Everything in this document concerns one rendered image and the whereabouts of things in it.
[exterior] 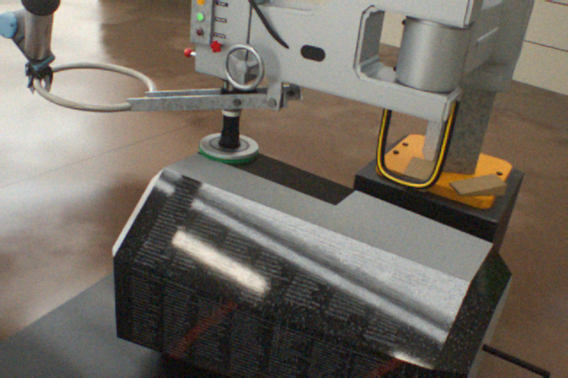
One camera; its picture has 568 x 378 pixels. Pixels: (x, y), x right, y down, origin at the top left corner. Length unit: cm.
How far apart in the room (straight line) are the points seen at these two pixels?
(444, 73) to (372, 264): 58
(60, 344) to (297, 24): 159
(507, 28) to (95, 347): 201
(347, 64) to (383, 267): 61
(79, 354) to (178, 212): 85
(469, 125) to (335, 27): 86
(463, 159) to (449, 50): 85
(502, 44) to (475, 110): 29
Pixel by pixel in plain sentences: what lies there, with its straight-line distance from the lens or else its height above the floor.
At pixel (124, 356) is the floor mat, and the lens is 254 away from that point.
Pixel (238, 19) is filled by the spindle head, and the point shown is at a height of 136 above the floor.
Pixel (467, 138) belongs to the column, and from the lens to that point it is 248.
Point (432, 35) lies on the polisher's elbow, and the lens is 173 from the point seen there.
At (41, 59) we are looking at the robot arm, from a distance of 231.
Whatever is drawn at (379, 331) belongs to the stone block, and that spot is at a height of 69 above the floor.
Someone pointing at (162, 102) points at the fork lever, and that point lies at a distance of 226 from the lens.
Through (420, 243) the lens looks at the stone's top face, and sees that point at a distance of 182.
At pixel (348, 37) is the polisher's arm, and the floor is 137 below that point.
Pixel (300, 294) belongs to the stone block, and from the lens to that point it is 176.
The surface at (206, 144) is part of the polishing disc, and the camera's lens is 220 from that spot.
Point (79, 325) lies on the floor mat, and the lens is 270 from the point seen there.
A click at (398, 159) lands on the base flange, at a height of 78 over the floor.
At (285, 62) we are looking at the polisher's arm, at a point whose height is 126.
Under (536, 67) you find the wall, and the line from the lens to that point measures 775.
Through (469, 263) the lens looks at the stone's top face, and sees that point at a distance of 179.
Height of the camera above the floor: 175
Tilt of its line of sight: 27 degrees down
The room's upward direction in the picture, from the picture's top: 7 degrees clockwise
